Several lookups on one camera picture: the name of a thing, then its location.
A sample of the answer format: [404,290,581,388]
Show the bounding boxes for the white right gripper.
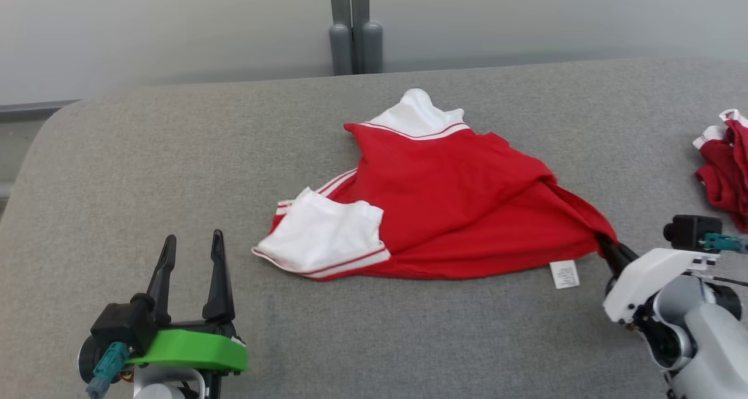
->
[597,235,721,325]

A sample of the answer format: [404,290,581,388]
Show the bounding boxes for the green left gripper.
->
[127,230,249,373]

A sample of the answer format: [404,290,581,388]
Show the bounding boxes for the red bulls basketball shorts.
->
[692,109,748,233]

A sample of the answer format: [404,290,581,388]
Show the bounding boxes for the red white basketball jersey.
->
[251,88,619,290]

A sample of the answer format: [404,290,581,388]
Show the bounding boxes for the grey fabric sofa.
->
[0,57,748,399]

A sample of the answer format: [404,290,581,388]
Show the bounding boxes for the teal cable connector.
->
[701,233,748,255]
[86,342,132,399]

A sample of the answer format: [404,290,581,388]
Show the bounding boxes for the grey wall base rail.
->
[0,99,81,123]

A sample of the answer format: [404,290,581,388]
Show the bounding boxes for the grey partition post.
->
[328,0,354,76]
[349,0,384,74]

